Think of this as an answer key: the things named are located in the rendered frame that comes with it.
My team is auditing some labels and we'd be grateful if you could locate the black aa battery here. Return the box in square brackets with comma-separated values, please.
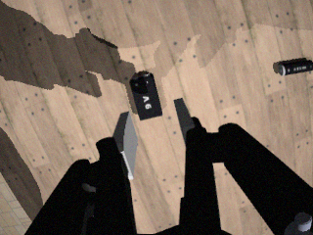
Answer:
[278, 60, 313, 75]

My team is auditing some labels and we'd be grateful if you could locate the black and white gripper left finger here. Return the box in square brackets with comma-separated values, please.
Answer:
[24, 112, 138, 235]

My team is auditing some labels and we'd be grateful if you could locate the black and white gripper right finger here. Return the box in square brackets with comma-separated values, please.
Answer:
[173, 98, 313, 235]

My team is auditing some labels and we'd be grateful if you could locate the black nine-volt battery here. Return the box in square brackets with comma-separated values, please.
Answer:
[129, 73, 162, 120]

